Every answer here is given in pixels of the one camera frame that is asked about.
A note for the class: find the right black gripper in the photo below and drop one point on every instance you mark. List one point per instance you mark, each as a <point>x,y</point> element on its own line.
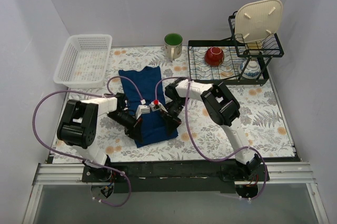
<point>170,118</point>

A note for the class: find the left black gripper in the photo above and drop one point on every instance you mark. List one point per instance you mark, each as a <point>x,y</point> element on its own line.
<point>135,129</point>

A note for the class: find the blue t shirt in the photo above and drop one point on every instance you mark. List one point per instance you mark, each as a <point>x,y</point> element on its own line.
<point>143,82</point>

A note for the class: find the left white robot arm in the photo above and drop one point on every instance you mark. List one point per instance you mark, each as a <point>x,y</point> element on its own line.
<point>78,127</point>

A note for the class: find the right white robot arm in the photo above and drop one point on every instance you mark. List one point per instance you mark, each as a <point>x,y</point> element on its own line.
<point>224,110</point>

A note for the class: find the red bowl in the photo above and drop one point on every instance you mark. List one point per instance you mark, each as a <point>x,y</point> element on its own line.
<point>214,56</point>

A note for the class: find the green inside floral mug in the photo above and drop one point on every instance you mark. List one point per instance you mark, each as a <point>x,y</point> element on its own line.
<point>173,46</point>

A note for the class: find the white plastic basket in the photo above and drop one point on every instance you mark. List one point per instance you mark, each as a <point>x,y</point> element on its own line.
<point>83,61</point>

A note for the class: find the blue white patterned bowl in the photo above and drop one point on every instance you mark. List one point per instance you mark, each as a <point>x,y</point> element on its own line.
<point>249,70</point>

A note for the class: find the cream square plastic lid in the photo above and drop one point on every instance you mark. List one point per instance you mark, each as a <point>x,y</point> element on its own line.
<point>258,20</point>

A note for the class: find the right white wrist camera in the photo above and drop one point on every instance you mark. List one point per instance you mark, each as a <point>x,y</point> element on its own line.
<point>156,105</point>

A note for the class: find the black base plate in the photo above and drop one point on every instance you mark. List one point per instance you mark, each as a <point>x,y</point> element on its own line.
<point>176,176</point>

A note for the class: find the black wire dish rack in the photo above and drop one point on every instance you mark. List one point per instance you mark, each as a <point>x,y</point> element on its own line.
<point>234,54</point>

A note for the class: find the aluminium frame rail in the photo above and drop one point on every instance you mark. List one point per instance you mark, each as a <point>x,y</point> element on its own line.
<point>71,174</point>

